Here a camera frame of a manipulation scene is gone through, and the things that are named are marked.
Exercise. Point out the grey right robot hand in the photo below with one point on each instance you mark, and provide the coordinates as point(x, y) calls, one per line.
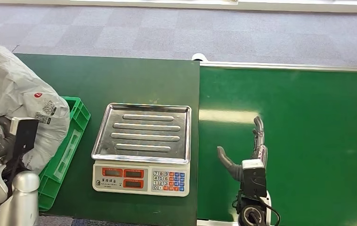
point(259, 153)

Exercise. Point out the grey package with city print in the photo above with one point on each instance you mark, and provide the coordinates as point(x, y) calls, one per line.
point(16, 87)

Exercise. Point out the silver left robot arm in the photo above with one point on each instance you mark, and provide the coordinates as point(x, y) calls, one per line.
point(22, 199)

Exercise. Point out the green plastic basket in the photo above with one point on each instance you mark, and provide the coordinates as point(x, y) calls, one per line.
point(69, 149)

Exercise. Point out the bright green conveyor belt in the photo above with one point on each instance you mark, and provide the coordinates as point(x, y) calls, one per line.
point(315, 131)

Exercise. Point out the white conveyor roller end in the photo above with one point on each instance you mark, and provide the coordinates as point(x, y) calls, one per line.
point(199, 57)

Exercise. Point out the white scale with steel pan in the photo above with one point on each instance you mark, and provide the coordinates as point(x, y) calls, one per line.
point(144, 137)

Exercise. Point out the dark green table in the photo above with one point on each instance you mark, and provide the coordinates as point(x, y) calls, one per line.
point(103, 78)

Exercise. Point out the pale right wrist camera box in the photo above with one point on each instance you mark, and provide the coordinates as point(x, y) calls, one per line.
point(254, 176)

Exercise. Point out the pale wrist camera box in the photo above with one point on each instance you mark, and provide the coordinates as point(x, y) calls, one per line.
point(254, 176)
point(24, 134)

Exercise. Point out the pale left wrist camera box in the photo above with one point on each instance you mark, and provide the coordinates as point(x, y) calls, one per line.
point(24, 134)

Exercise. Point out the silver conveyor side rail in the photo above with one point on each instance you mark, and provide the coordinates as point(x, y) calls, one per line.
point(290, 66)

